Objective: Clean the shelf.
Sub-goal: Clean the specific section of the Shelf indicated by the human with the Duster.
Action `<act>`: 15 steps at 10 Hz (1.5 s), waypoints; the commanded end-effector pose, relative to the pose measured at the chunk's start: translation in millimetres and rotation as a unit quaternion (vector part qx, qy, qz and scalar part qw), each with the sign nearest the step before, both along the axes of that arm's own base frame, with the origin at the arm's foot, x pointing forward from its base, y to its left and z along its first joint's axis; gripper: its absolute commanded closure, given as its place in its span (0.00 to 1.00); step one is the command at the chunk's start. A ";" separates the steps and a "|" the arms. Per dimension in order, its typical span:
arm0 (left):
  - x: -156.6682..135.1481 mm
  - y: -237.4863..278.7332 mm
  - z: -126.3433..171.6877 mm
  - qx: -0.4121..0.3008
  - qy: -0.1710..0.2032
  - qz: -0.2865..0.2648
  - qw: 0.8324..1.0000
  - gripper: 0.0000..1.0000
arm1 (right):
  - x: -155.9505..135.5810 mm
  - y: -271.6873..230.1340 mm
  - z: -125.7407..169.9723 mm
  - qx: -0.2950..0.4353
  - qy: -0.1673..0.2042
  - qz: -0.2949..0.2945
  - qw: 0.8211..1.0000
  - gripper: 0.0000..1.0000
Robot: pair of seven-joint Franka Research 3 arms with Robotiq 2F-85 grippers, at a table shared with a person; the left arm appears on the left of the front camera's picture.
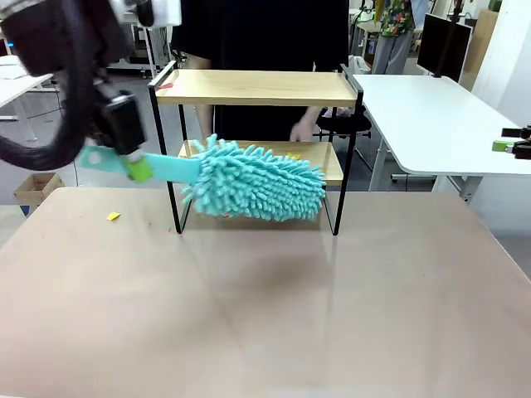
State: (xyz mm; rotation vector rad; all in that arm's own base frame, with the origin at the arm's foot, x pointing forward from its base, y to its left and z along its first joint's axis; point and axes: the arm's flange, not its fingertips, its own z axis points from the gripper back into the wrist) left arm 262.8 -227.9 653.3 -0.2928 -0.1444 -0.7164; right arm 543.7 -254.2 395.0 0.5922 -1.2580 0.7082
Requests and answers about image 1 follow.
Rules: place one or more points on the person's left hand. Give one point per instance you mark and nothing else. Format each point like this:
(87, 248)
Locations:
(303, 126)

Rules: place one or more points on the brown wooden board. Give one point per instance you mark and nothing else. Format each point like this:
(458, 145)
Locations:
(481, 37)

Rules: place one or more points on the black monitor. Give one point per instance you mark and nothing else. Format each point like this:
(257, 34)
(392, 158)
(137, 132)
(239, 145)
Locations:
(439, 45)

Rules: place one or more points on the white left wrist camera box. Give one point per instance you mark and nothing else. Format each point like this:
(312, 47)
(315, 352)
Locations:
(168, 12)

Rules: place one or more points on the white plastic bag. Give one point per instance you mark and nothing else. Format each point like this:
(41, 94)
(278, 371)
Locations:
(361, 64)

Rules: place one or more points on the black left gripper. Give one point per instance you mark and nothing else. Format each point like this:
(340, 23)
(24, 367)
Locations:
(124, 124)

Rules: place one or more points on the large white desk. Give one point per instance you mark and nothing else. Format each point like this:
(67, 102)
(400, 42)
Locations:
(435, 120)

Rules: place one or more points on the person in floral shirt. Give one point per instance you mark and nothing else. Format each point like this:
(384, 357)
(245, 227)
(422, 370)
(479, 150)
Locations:
(394, 25)

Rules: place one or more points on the teal microfiber duster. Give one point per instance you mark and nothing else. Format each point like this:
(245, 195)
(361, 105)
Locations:
(257, 186)

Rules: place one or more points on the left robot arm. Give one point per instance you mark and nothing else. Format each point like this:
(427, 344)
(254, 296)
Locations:
(50, 37)

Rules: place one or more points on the person's torso in black shirt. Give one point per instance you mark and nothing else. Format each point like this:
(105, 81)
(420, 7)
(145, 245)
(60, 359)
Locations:
(265, 33)

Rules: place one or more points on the cardboard box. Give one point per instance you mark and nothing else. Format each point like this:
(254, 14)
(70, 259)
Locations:
(37, 186)

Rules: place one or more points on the black office chair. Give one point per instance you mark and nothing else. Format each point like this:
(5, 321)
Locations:
(361, 122)

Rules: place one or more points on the two-tier wooden shelf black frame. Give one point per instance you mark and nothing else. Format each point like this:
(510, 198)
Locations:
(257, 89)

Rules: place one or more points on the grey workbench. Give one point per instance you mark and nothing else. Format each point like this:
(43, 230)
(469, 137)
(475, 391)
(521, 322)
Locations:
(145, 45)

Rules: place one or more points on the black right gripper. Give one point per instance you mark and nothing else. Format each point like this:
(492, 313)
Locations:
(523, 149)

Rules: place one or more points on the flat yellow paper scrap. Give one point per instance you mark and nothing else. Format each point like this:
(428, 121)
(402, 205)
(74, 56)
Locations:
(113, 216)

